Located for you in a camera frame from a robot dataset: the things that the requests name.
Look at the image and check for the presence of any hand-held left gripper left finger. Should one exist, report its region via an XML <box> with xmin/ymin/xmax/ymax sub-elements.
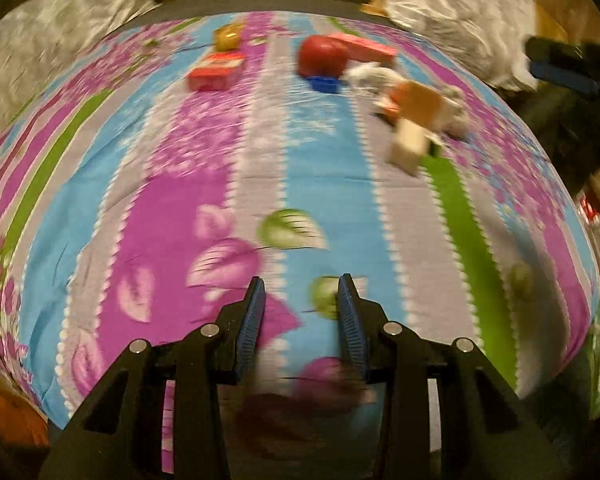
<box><xmin>37</xmin><ymin>276</ymin><xmax>267</xmax><ymax>480</ymax></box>

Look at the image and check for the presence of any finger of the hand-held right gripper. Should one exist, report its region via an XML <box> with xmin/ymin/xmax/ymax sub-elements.
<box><xmin>527</xmin><ymin>57</ymin><xmax>600</xmax><ymax>98</ymax></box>
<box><xmin>525</xmin><ymin>35</ymin><xmax>600</xmax><ymax>68</ymax></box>

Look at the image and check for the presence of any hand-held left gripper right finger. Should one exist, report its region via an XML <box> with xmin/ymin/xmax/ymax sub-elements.
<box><xmin>336</xmin><ymin>273</ymin><xmax>566</xmax><ymax>480</ymax></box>

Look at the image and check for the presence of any orange white carton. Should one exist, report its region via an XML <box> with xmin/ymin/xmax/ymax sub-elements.
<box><xmin>372</xmin><ymin>87</ymin><xmax>406</xmax><ymax>123</ymax></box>

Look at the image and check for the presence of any red white carton box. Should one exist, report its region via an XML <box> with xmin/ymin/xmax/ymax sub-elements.
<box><xmin>188</xmin><ymin>52</ymin><xmax>247</xmax><ymax>92</ymax></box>

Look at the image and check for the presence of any white satin cover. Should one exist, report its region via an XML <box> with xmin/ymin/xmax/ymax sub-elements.
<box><xmin>0</xmin><ymin>0</ymin><xmax>163</xmax><ymax>161</ymax></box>
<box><xmin>380</xmin><ymin>0</ymin><xmax>546</xmax><ymax>93</ymax></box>

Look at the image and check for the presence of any grey sock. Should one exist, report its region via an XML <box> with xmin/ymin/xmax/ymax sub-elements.
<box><xmin>437</xmin><ymin>85</ymin><xmax>473</xmax><ymax>141</ymax></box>

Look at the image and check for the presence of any brown carton box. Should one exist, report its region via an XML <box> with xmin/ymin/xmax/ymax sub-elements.
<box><xmin>397</xmin><ymin>80</ymin><xmax>453</xmax><ymax>128</ymax></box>

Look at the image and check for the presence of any floral striped bedsheet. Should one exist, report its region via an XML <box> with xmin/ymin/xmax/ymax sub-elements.
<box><xmin>0</xmin><ymin>10</ymin><xmax>600</xmax><ymax>461</ymax></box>

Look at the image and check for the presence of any beige carton box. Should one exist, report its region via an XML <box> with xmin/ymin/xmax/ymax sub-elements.
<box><xmin>389</xmin><ymin>119</ymin><xmax>432</xmax><ymax>177</ymax></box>

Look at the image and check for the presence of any pink carton box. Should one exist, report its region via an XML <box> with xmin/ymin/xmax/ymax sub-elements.
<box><xmin>330</xmin><ymin>32</ymin><xmax>398</xmax><ymax>66</ymax></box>

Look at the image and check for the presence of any blue bottle cap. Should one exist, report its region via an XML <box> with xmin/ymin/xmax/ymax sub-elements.
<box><xmin>307</xmin><ymin>75</ymin><xmax>342</xmax><ymax>93</ymax></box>

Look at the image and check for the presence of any red apple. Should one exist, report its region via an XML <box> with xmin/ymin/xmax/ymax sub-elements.
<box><xmin>297</xmin><ymin>35</ymin><xmax>351</xmax><ymax>78</ymax></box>

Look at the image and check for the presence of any orange object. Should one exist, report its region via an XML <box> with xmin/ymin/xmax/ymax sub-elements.
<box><xmin>0</xmin><ymin>385</ymin><xmax>51</xmax><ymax>448</ymax></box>

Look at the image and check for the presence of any dark grey mattress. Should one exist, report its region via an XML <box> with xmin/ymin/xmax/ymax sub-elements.
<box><xmin>130</xmin><ymin>0</ymin><xmax>396</xmax><ymax>26</ymax></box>

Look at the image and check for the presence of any small yellow fruit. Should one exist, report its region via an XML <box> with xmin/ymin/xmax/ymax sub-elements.
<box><xmin>214</xmin><ymin>24</ymin><xmax>246</xmax><ymax>52</ymax></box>

